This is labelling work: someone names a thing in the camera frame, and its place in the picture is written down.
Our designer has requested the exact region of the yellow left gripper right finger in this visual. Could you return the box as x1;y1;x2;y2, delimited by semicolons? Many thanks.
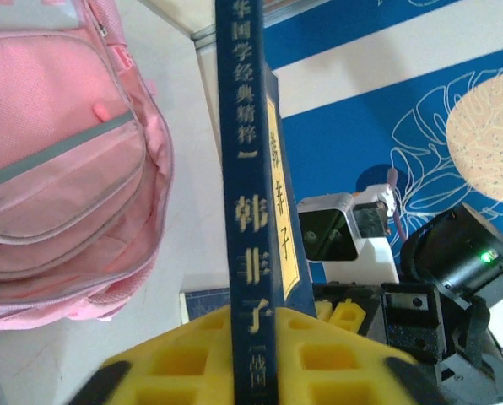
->
273;305;449;405

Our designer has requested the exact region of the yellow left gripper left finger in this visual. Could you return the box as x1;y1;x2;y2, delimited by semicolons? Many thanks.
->
65;304;236;405

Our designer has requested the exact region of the pink student backpack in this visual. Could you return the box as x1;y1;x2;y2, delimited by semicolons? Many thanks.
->
0;0;177;333

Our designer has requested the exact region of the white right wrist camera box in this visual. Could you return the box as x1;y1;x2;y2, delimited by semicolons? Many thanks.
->
296;184;401;288

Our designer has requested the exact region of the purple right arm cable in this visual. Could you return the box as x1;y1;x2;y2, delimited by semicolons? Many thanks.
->
385;167;406;242

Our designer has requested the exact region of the aluminium frame post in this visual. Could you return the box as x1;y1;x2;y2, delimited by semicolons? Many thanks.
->
190;23;219;51

